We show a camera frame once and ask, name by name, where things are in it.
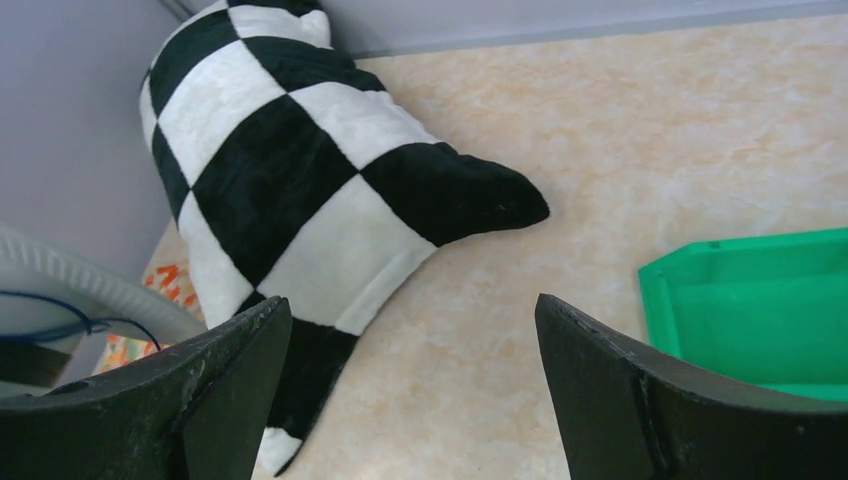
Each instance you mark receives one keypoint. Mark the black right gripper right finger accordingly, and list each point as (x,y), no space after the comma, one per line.
(626,410)

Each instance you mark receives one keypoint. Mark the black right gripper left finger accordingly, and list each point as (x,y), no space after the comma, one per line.
(195,410)

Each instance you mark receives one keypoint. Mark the grey plastic cable spool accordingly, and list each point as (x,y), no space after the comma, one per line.
(51,299)

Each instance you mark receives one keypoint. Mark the green plastic compartment bin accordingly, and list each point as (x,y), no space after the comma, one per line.
(768,310)

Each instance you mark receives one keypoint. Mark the black white checkered blanket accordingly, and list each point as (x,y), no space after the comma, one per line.
(292,172)

